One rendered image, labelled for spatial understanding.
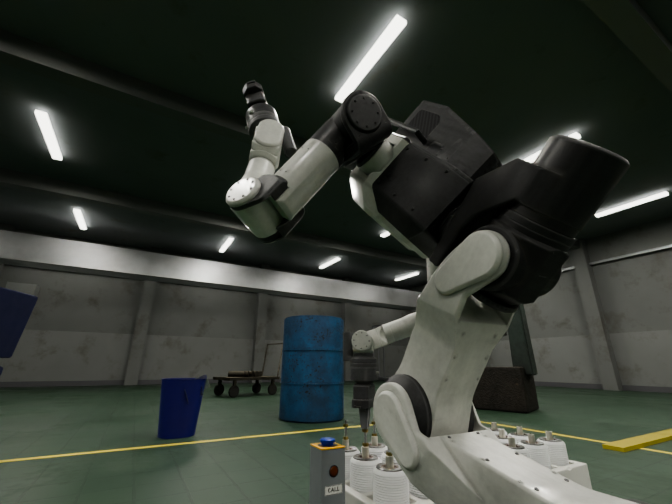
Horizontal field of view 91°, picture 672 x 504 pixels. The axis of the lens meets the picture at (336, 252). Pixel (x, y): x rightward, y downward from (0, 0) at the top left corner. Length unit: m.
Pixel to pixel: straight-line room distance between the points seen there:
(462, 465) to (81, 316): 10.67
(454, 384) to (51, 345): 10.66
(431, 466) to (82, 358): 10.51
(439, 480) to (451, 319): 0.26
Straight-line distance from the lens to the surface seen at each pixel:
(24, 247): 9.64
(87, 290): 11.10
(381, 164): 0.78
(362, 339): 1.10
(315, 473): 1.02
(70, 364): 10.93
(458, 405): 0.73
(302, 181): 0.68
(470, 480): 0.66
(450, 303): 0.61
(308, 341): 3.46
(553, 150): 0.60
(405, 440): 0.68
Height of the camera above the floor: 0.52
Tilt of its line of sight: 19 degrees up
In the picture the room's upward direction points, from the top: straight up
